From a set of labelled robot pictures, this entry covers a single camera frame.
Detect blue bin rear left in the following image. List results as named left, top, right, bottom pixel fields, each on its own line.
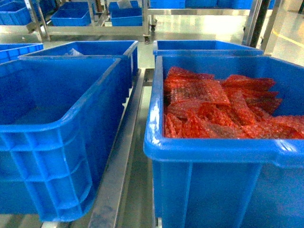
left=19, top=40, right=139, bottom=88

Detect blue bin with red bags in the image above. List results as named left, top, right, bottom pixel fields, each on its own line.
left=143, top=55, right=304, bottom=228

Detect blue bin rear right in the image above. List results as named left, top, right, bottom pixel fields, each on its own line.
left=153, top=40, right=264, bottom=57

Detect stainless steel shelf rack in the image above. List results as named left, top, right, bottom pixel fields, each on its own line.
left=42, top=68, right=162, bottom=228

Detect empty blue plastic bin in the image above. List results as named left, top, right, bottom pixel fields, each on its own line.
left=0, top=58, right=128, bottom=221

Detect red bubble wrap bags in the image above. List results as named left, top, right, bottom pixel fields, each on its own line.
left=163, top=66, right=304, bottom=139

